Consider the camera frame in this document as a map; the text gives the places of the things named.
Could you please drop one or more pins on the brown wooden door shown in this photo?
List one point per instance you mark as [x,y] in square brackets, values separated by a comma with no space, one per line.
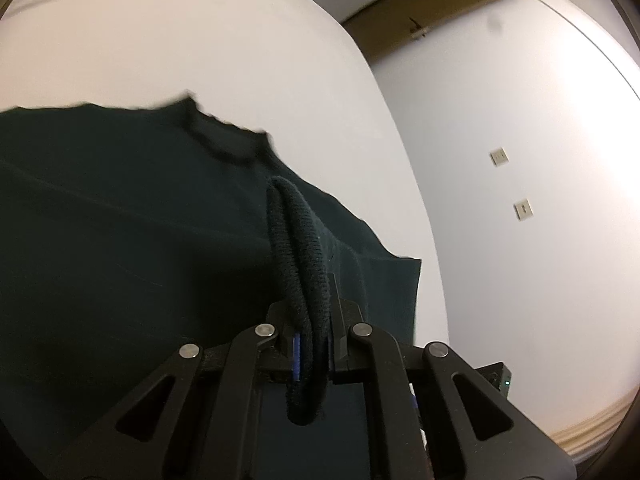
[450,5]

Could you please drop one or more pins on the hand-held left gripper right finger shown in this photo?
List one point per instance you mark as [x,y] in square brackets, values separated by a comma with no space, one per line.
[341,347]

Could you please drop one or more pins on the white wall outlet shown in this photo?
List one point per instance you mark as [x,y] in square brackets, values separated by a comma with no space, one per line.
[498,156]
[523,208]

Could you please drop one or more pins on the white bed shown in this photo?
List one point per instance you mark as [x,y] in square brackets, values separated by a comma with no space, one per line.
[200,35]

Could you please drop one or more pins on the dark green knit garment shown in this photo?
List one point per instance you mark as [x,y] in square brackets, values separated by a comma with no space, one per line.
[125,235]

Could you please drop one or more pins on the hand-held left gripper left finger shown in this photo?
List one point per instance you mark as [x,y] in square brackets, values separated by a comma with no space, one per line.
[296,360]

